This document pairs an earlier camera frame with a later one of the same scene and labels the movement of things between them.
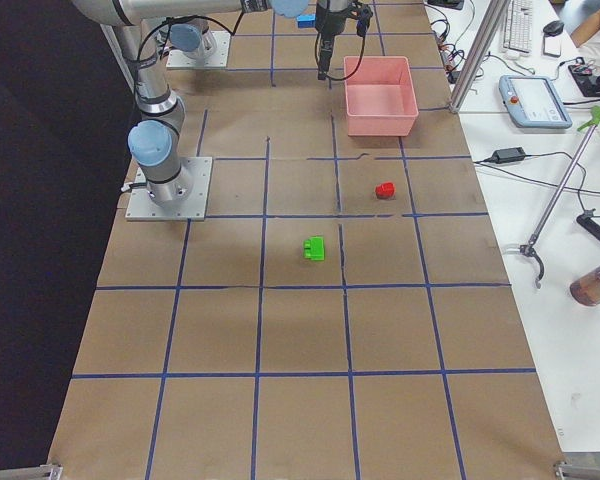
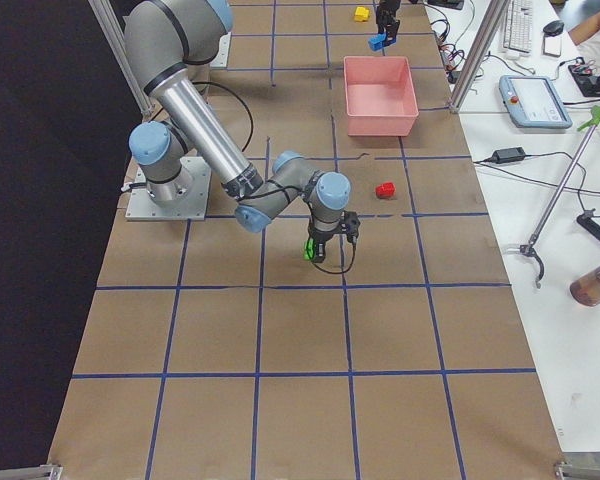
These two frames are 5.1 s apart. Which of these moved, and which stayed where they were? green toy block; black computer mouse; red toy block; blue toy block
Moved: blue toy block
Stayed: red toy block; green toy block; black computer mouse
